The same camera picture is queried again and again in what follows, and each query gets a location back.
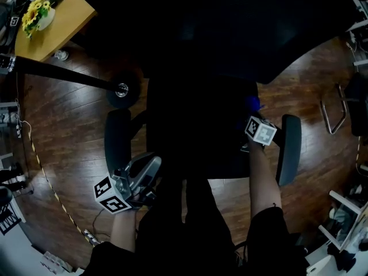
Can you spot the person's right forearm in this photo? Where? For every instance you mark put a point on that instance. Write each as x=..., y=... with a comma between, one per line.
x=263, y=177

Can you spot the person's left forearm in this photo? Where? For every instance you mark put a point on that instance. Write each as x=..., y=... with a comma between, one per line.
x=123, y=229

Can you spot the black cloth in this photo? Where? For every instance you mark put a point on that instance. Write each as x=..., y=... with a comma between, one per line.
x=343, y=259

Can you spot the black floor equipment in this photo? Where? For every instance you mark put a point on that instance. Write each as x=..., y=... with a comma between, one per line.
x=11, y=180

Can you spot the white power strip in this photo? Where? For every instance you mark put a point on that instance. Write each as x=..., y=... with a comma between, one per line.
x=18, y=131

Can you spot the white table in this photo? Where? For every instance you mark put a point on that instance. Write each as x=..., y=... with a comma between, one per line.
x=319, y=262

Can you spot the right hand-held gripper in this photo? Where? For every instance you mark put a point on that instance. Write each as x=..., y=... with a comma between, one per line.
x=261, y=132

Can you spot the white shelf frame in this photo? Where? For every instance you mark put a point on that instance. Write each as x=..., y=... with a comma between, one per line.
x=345, y=201

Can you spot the black coat stand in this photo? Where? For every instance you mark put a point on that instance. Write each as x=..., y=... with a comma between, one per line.
x=72, y=78

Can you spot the black chair with chrome frame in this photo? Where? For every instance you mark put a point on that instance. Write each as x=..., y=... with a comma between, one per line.
x=356, y=105

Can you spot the yellow black striped floor tape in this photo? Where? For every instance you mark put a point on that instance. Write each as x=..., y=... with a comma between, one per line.
x=54, y=193

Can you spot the round wooden table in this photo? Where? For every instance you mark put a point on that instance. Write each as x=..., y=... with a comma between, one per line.
x=63, y=22

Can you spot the black office chair seat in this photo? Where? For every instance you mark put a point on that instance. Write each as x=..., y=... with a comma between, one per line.
x=195, y=131

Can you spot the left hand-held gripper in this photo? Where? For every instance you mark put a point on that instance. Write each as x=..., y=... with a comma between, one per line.
x=115, y=188

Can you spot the white desk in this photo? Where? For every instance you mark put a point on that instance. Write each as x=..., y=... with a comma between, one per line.
x=359, y=26

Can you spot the black chair armrest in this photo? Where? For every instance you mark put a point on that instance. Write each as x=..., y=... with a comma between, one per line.
x=289, y=151
x=116, y=142

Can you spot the blue cloth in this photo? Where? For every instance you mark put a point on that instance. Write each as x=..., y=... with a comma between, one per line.
x=253, y=102

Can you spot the grey equipment on stand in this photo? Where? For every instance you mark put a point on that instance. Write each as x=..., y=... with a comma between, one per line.
x=13, y=22

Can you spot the person's black clothing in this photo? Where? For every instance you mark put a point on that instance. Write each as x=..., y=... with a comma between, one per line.
x=178, y=240

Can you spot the sunflower bouquet in white pot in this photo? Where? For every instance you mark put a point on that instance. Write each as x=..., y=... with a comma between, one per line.
x=34, y=14

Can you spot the small white floor object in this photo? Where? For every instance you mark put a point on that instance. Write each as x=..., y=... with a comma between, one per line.
x=61, y=55

